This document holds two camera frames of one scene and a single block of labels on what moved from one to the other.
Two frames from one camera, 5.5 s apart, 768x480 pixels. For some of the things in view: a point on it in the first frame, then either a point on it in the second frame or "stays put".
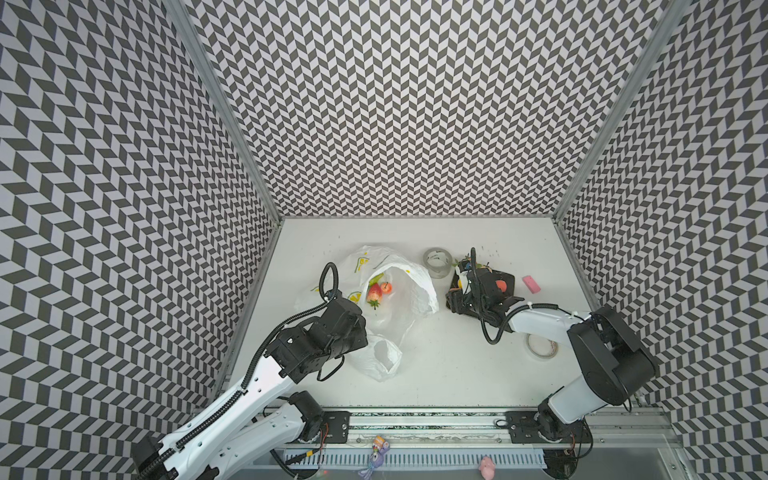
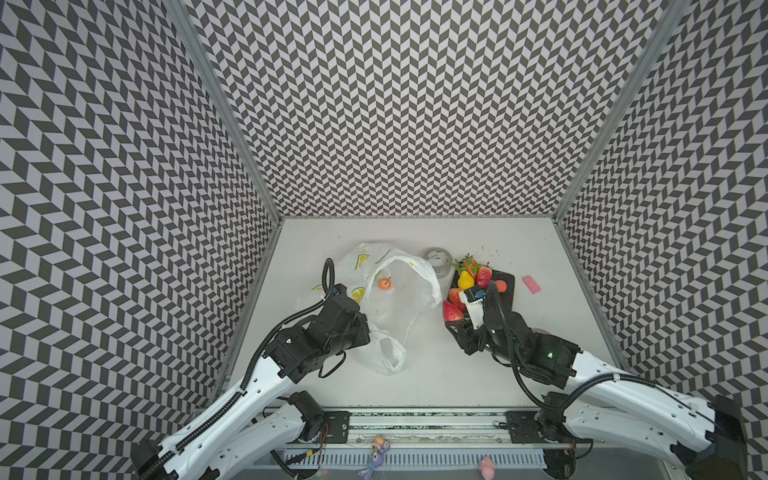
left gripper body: x=355 y=341 stays put
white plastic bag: x=391 y=288 stays put
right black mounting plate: x=523 y=429 stays put
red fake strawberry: x=374 y=295 to x=451 y=313
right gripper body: x=474 y=298 to x=470 y=335
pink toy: x=487 y=467 stays put
